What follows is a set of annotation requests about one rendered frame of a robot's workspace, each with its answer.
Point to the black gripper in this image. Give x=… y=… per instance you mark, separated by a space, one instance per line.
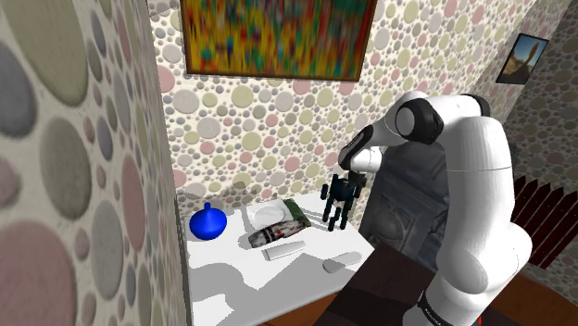
x=346 y=186

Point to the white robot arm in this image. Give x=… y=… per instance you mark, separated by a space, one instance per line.
x=478 y=189

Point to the grey oval remote control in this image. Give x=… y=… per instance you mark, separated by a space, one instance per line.
x=341 y=262

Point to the white remote control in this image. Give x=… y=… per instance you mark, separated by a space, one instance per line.
x=284 y=250

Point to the white plate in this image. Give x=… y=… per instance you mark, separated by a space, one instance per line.
x=267 y=215

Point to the white table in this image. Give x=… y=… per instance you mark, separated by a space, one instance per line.
x=280 y=280

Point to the dark robot stand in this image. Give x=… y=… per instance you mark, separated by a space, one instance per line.
x=375 y=293

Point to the blue vase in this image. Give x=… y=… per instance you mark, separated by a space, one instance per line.
x=207 y=224

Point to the dark red slatted fence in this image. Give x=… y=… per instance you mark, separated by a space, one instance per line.
x=548 y=221

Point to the colourful wall picture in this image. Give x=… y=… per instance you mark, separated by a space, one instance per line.
x=275 y=36

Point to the small dark-framed wall picture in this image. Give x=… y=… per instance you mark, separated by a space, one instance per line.
x=521 y=59

